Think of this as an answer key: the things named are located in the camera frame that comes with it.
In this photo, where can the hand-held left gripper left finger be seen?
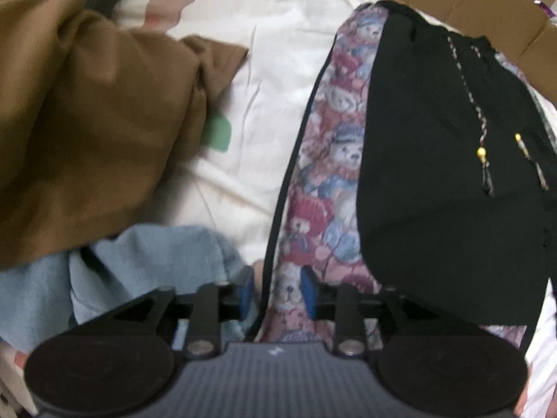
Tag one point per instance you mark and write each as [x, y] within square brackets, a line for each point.
[246, 291]

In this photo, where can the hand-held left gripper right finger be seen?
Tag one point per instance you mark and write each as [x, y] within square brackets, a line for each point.
[310, 296]

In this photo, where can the black garment with bear print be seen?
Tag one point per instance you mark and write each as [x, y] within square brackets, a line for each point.
[435, 183]

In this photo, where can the light blue cloth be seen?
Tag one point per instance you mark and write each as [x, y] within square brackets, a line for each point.
[139, 261]

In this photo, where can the bear printed white bed sheet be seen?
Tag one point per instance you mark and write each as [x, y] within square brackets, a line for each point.
[270, 96]

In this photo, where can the brown garment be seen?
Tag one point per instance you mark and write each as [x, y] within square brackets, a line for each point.
[87, 117]

